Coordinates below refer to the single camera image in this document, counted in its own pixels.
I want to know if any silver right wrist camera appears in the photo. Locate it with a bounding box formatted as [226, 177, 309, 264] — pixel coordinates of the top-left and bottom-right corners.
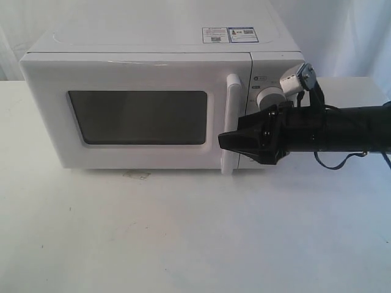
[280, 62, 316, 96]

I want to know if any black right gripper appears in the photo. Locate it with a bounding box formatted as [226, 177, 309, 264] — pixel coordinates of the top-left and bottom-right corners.
[218, 102, 326, 165]

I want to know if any upper white control knob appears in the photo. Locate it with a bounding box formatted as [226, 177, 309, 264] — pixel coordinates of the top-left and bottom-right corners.
[256, 87, 287, 110]

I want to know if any blue red info sticker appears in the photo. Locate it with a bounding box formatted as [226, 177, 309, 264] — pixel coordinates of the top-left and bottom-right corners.
[228, 27, 258, 43]

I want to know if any white microwave door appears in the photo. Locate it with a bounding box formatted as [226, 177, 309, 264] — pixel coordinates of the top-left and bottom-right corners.
[20, 52, 252, 174]

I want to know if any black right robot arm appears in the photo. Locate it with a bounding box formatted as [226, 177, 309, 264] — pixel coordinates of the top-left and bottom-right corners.
[218, 102, 390, 165]

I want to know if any white microwave oven body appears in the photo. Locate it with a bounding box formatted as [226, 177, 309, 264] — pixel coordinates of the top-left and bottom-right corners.
[26, 20, 304, 169]

